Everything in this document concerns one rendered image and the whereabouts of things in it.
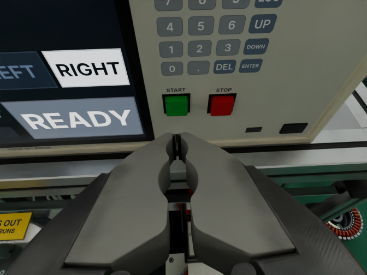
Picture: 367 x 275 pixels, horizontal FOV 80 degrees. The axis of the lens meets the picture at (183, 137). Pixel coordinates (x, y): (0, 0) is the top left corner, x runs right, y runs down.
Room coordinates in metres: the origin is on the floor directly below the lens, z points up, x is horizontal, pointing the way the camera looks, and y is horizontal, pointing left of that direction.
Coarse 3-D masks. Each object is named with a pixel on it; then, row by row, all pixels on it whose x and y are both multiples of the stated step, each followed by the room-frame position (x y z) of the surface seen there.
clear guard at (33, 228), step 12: (0, 204) 0.09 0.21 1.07; (12, 204) 0.09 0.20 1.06; (24, 204) 0.09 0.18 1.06; (36, 204) 0.09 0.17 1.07; (48, 204) 0.09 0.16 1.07; (60, 204) 0.09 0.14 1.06; (36, 216) 0.07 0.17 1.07; (48, 216) 0.07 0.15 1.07; (36, 228) 0.06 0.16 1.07; (24, 240) 0.05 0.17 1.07; (0, 252) 0.04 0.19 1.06; (12, 252) 0.04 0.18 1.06; (0, 264) 0.03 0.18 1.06
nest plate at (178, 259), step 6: (168, 258) 0.07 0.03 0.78; (174, 258) 0.07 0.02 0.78; (180, 258) 0.07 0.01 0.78; (168, 264) 0.06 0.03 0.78; (174, 264) 0.06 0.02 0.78; (180, 264) 0.06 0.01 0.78; (186, 264) 0.06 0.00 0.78; (168, 270) 0.05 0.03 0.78; (174, 270) 0.05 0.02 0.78; (180, 270) 0.05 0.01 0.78
